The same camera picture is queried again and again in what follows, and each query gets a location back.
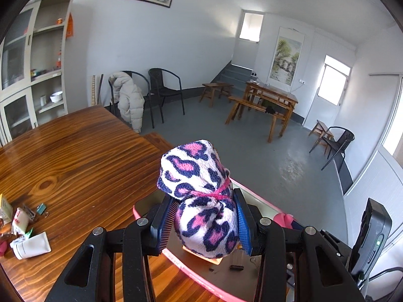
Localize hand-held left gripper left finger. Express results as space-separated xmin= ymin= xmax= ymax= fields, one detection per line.
xmin=46 ymin=195 xmax=173 ymax=302

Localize white tube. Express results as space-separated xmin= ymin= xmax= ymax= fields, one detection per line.
xmin=10 ymin=231 xmax=51 ymax=260

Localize white puffer jacket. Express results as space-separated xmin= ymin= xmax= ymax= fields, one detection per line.
xmin=110 ymin=71 xmax=145 ymax=133

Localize wooden chair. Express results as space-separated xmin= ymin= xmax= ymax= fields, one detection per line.
xmin=244 ymin=81 xmax=299 ymax=136

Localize black cable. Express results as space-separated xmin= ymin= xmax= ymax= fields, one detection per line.
xmin=359 ymin=266 xmax=403 ymax=290

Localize wide window white frame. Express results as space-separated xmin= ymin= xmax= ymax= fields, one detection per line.
xmin=376 ymin=75 xmax=403 ymax=172

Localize black metal chair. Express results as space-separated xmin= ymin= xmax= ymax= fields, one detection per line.
xmin=108 ymin=70 xmax=150 ymax=129
xmin=309 ymin=126 xmax=356 ymax=171
xmin=148 ymin=68 xmax=186 ymax=124

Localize white door glass pane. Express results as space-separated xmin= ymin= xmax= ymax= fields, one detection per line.
xmin=303 ymin=55 xmax=353 ymax=130

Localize pink knotted toy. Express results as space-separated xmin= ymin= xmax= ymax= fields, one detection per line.
xmin=273 ymin=213 xmax=295 ymax=230

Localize beige box green top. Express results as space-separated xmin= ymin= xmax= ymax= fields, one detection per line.
xmin=0 ymin=193 xmax=14 ymax=224

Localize leopard print sock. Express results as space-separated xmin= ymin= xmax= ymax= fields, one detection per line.
xmin=157 ymin=139 xmax=240 ymax=258

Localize wooden stool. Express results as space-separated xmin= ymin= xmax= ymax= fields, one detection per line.
xmin=201 ymin=83 xmax=234 ymax=108
xmin=309 ymin=120 xmax=335 ymax=157

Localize hanging scroll painting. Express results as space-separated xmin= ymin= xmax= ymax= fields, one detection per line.
xmin=267 ymin=27 xmax=306 ymax=86

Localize orange hanging paper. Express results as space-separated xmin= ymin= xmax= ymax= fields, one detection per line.
xmin=65 ymin=13 xmax=75 ymax=39

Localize small square window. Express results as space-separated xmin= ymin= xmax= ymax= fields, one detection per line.
xmin=239 ymin=9 xmax=264 ymax=42

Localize beige glass-door cabinet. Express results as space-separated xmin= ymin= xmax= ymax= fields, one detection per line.
xmin=0 ymin=0 xmax=77 ymax=147

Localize grey stairs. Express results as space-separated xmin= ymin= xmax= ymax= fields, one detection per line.
xmin=212 ymin=63 xmax=254 ymax=86

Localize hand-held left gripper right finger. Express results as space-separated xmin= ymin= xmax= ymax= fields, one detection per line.
xmin=233 ymin=188 xmax=366 ymax=302

